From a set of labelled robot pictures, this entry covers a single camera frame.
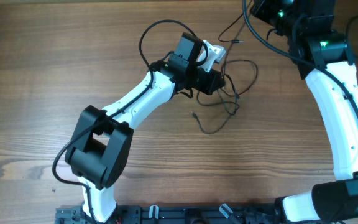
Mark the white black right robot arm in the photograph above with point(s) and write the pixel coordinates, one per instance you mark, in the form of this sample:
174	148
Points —
326	63

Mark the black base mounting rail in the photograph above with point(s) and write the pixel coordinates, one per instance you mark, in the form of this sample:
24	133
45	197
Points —
247	214

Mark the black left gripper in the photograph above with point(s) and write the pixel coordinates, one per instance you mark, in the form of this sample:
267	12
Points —
211	84

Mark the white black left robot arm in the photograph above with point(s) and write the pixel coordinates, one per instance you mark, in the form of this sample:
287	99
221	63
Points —
102	137

